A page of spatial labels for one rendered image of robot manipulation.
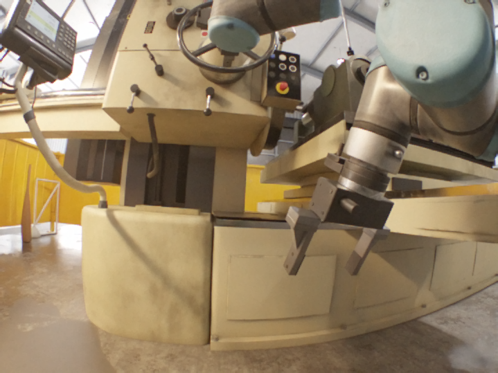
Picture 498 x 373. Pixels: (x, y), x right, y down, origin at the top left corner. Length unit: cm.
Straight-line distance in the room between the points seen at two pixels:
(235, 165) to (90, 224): 99
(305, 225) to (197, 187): 132
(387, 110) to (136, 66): 105
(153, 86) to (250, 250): 82
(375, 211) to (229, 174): 133
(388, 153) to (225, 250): 81
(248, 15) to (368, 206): 35
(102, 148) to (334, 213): 168
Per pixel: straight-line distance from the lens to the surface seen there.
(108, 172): 178
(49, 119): 168
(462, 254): 204
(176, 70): 113
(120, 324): 123
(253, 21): 41
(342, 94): 95
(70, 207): 402
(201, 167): 162
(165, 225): 101
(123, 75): 119
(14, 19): 91
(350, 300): 130
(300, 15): 40
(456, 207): 66
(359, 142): 34
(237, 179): 163
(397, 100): 33
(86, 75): 217
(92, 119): 149
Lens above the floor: 67
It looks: 4 degrees up
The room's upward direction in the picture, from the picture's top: 3 degrees clockwise
